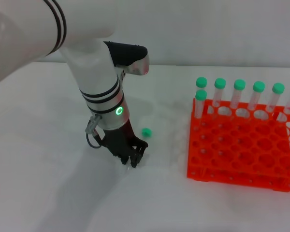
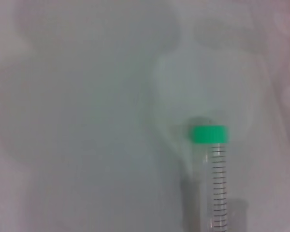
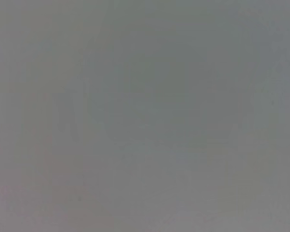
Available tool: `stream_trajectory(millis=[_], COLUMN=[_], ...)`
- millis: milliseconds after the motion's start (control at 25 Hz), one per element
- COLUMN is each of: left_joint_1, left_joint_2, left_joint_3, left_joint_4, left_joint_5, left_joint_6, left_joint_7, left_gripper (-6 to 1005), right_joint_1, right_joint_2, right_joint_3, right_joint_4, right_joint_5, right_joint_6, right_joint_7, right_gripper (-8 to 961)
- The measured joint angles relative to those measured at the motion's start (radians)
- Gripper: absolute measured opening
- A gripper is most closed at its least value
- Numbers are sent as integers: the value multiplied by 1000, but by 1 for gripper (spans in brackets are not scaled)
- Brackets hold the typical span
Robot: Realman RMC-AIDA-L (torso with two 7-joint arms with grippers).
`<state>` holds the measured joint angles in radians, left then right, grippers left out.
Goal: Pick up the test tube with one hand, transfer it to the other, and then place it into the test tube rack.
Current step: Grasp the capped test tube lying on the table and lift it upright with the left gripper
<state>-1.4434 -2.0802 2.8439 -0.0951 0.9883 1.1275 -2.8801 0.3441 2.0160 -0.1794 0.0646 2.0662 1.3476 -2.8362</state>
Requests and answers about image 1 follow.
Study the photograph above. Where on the silver black wrist camera box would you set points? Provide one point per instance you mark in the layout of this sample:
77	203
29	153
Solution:
128	54

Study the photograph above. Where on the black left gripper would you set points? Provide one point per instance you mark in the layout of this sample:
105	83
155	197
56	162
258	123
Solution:
120	142

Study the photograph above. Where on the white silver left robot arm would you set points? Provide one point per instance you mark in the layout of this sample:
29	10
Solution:
96	72

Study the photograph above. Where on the orange test tube rack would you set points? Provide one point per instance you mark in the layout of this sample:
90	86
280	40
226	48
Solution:
241	154

